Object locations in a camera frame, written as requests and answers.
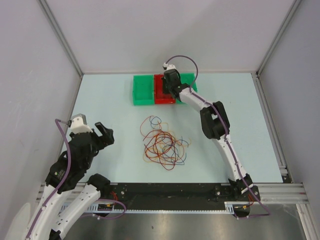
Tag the grey slotted cable duct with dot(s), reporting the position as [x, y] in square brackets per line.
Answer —
[93, 209]

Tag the red bin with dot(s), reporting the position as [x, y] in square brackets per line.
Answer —
[161, 98]

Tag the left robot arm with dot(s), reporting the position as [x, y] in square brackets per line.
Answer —
[50, 222]

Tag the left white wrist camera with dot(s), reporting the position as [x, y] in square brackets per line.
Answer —
[78, 124]

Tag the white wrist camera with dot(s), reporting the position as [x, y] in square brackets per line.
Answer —
[167, 66]
[78, 124]

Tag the right green bin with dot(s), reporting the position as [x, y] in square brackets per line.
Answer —
[187, 78]

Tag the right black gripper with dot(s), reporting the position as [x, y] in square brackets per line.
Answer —
[164, 90]

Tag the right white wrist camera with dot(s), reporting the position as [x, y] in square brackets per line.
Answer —
[167, 66]

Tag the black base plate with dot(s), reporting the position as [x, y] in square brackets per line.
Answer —
[153, 203]

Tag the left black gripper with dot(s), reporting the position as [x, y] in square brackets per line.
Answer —
[108, 138]

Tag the left green bin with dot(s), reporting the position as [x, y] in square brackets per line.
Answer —
[143, 90]

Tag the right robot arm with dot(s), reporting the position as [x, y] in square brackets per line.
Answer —
[215, 126]

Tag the green bin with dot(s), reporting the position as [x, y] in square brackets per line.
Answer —
[143, 90]
[187, 78]

